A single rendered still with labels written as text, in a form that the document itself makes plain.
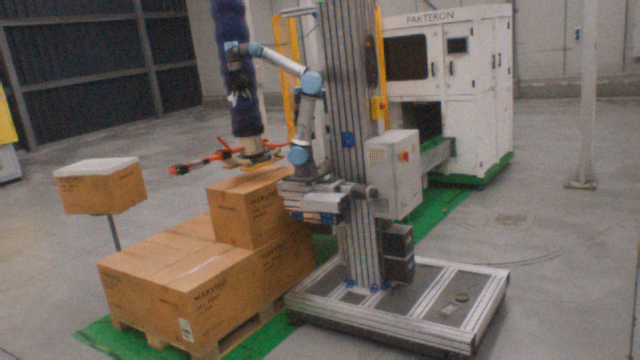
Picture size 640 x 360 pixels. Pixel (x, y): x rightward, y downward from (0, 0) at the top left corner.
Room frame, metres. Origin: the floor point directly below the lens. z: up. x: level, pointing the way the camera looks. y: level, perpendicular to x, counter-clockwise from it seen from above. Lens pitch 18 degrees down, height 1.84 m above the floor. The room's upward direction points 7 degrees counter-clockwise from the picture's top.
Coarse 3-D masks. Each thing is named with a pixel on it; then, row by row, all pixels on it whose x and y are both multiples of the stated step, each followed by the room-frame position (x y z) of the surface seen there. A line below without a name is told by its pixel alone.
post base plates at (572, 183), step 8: (320, 160) 6.92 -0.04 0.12; (576, 168) 4.91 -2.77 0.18; (584, 168) 4.80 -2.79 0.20; (592, 168) 4.82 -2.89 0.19; (576, 176) 4.91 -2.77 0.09; (592, 176) 4.81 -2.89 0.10; (568, 184) 4.82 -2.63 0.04; (576, 184) 4.80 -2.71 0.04; (584, 184) 4.77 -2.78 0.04; (592, 184) 4.69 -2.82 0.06
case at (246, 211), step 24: (264, 168) 3.57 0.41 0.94; (288, 168) 3.48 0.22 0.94; (216, 192) 3.15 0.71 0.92; (240, 192) 3.01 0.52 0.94; (264, 192) 3.10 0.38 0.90; (216, 216) 3.19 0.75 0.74; (240, 216) 3.01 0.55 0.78; (264, 216) 3.08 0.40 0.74; (288, 216) 3.24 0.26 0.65; (216, 240) 3.23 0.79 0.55; (240, 240) 3.04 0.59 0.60; (264, 240) 3.05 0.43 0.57
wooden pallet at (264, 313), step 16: (288, 288) 3.16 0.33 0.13; (272, 304) 3.01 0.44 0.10; (112, 320) 3.10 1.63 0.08; (128, 320) 2.96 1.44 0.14; (256, 320) 2.94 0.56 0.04; (160, 336) 2.73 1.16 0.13; (240, 336) 2.79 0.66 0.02; (192, 352) 2.54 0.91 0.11; (208, 352) 2.54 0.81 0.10; (224, 352) 2.63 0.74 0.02
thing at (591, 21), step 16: (304, 0) 6.94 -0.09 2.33; (592, 0) 4.81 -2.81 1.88; (304, 16) 6.96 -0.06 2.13; (592, 16) 4.81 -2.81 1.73; (304, 32) 6.98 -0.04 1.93; (592, 32) 4.80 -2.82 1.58; (592, 48) 4.80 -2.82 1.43; (592, 64) 4.80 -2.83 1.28; (592, 80) 4.79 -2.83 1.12; (592, 96) 4.79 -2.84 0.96; (320, 112) 6.94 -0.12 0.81; (592, 112) 4.78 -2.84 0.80; (320, 128) 6.94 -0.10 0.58; (592, 128) 4.79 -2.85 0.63; (320, 144) 6.96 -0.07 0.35; (592, 144) 4.81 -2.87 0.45
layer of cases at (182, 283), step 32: (192, 224) 3.64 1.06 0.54; (128, 256) 3.14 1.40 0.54; (160, 256) 3.07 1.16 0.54; (192, 256) 3.00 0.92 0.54; (224, 256) 2.94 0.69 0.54; (256, 256) 2.97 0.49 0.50; (288, 256) 3.20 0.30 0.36; (128, 288) 2.89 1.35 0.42; (160, 288) 2.65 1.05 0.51; (192, 288) 2.54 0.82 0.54; (224, 288) 2.72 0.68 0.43; (256, 288) 2.92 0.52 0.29; (160, 320) 2.71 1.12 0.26; (192, 320) 2.50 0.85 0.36; (224, 320) 2.68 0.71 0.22
